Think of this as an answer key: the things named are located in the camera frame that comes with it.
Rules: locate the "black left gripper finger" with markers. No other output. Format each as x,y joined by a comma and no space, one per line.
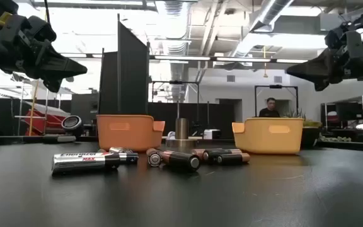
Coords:
58,69
53,85

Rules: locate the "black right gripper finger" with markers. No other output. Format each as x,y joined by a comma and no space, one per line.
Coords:
321,84
320,67

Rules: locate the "silver and black Energizer battery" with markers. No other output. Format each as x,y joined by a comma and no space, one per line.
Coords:
128,157
80,163

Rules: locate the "copper and black Duracell battery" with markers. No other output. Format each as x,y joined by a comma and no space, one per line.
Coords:
181,160
154,158
213,154
233,159

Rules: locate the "yellow left gripper tag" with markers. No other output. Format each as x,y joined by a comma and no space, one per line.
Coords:
4,19

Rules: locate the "red and black equipment crate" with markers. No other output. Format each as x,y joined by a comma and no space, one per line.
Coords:
49,121

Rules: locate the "green succulent plant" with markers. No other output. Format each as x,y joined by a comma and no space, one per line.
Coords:
295,115

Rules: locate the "black webcam with round lens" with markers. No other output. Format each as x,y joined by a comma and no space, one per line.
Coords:
72,124

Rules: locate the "dark plant pot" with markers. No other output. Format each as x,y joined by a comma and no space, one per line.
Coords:
310,137

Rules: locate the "person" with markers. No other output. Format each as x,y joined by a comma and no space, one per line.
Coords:
269,110

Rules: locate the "white round lamp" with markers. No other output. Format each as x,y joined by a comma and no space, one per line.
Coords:
362,126

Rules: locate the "black partition panel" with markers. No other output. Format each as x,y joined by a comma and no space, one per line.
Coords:
128,79

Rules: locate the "yellow plastic bin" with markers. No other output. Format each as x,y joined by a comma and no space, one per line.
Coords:
263,142

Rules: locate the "orange plastic bin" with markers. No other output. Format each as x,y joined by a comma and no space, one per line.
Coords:
128,138

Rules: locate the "white box device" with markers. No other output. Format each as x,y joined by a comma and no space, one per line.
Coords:
211,134

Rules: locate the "round wooden disc base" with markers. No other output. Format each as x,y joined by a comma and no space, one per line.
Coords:
181,143

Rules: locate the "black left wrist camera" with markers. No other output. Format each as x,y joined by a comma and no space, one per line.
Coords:
43,30

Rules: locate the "black overhead camera frame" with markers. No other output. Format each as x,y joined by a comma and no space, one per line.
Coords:
276,86

